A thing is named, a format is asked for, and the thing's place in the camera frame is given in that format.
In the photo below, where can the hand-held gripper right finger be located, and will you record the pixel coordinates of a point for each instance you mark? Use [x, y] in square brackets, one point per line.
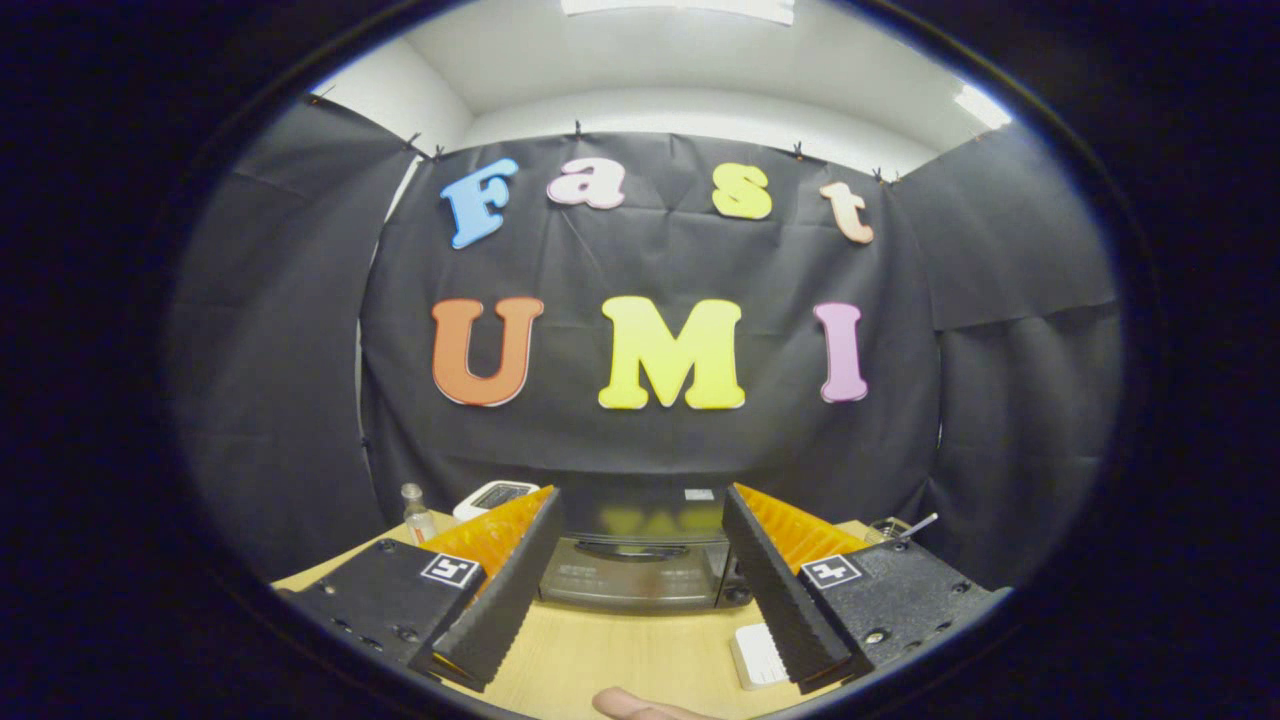
[780, 600]

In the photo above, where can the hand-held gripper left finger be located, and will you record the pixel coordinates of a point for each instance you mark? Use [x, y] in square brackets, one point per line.
[510, 600]

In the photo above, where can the black toaster oven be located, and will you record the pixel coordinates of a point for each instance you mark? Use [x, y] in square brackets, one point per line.
[640, 580]

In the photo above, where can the white bread toaster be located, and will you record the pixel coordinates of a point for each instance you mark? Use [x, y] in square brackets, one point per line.
[480, 500]

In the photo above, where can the white rectangular tray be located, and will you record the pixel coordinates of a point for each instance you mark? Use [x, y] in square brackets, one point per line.
[755, 655]

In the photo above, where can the clear glass bottle orange label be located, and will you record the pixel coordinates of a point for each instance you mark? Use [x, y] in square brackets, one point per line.
[418, 525]

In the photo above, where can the metal mesh utensil holder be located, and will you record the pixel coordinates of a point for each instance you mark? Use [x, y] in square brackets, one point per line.
[885, 528]

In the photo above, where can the white plastic spoon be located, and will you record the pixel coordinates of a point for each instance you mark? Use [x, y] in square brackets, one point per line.
[922, 522]

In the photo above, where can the row of small cloth clips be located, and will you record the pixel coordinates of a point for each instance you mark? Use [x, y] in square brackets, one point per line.
[577, 129]

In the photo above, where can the ceiling light panel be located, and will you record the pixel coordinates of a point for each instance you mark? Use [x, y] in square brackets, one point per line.
[680, 8]
[982, 106]

